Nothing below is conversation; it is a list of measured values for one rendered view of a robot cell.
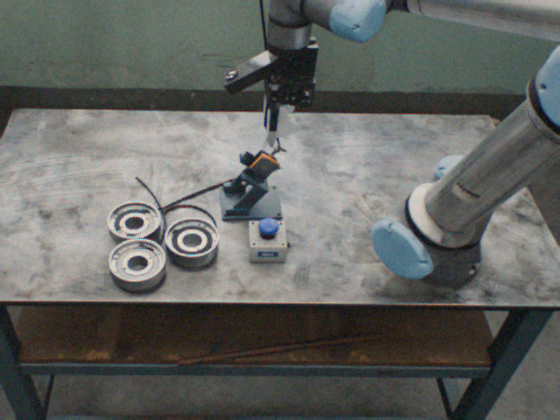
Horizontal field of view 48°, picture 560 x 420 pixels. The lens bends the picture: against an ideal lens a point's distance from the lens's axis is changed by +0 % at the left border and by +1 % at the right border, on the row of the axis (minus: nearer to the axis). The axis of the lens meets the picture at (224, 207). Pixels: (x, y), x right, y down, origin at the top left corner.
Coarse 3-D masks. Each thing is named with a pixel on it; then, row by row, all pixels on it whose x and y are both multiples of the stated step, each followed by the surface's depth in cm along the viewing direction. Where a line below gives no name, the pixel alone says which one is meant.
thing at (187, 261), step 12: (168, 228) 123; (180, 228) 125; (204, 228) 125; (168, 240) 122; (180, 240) 122; (192, 240) 125; (204, 240) 122; (216, 240) 121; (168, 252) 121; (216, 252) 122; (180, 264) 121; (192, 264) 119; (204, 264) 121
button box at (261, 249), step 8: (256, 224) 124; (280, 224) 124; (248, 232) 126; (256, 232) 122; (280, 232) 122; (248, 240) 126; (256, 240) 121; (264, 240) 121; (272, 240) 121; (280, 240) 121; (256, 248) 120; (264, 248) 120; (272, 248) 120; (280, 248) 120; (256, 256) 121; (264, 256) 121; (272, 256) 121; (280, 256) 121
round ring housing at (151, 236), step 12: (120, 204) 127; (132, 204) 128; (144, 204) 128; (108, 216) 125; (132, 216) 127; (144, 216) 127; (156, 216) 127; (108, 228) 124; (144, 228) 124; (156, 228) 123; (120, 240) 122
